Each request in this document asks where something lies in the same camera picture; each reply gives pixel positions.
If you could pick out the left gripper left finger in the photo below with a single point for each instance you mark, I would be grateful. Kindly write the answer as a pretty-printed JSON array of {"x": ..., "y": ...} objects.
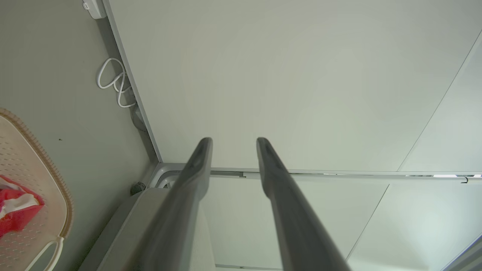
[{"x": 180, "y": 210}]

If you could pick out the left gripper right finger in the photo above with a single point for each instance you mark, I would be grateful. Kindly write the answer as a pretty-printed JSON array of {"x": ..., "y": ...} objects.
[{"x": 293, "y": 218}]

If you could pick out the red garment with white trim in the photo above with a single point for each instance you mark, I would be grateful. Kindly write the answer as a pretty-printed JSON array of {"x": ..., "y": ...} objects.
[{"x": 19, "y": 214}]

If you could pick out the grey partition foot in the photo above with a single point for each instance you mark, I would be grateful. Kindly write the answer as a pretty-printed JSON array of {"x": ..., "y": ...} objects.
[
  {"x": 139, "y": 119},
  {"x": 163, "y": 175}
]

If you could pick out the black caster wheel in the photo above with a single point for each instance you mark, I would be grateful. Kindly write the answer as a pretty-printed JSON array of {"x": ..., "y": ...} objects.
[{"x": 137, "y": 188}]

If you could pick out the large white partition panel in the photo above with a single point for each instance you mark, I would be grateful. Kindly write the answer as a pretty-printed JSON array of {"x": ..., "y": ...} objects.
[{"x": 286, "y": 75}]

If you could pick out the beige perforated laundry basket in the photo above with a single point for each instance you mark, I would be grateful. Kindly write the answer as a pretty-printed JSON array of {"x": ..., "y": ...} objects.
[{"x": 22, "y": 150}]

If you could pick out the white power strip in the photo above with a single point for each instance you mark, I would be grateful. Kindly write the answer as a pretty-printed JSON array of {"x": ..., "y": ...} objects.
[{"x": 94, "y": 7}]

